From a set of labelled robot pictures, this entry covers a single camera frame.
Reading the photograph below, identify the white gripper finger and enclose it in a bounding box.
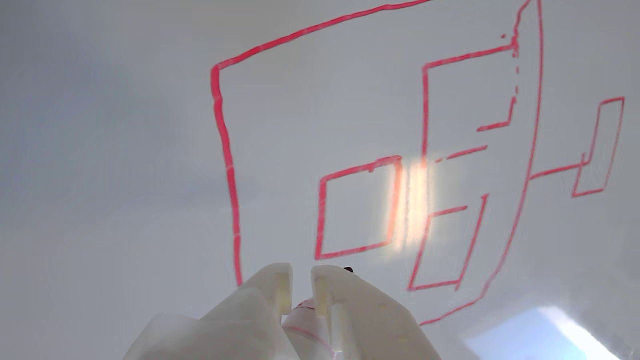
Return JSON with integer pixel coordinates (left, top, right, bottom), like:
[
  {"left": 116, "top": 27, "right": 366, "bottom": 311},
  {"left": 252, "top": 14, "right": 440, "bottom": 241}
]
[
  {"left": 122, "top": 263, "right": 299, "bottom": 360},
  {"left": 310, "top": 265, "right": 442, "bottom": 360}
]

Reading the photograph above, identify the red whiteboard marker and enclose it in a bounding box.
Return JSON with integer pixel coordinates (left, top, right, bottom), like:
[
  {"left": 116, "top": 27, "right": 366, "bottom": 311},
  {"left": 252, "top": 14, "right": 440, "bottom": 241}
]
[{"left": 281, "top": 299, "right": 335, "bottom": 360}]

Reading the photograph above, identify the white whiteboard with metal frame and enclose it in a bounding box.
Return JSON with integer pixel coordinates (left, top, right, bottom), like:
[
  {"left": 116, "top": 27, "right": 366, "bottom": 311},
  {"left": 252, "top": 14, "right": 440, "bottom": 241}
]
[{"left": 0, "top": 0, "right": 640, "bottom": 360}]

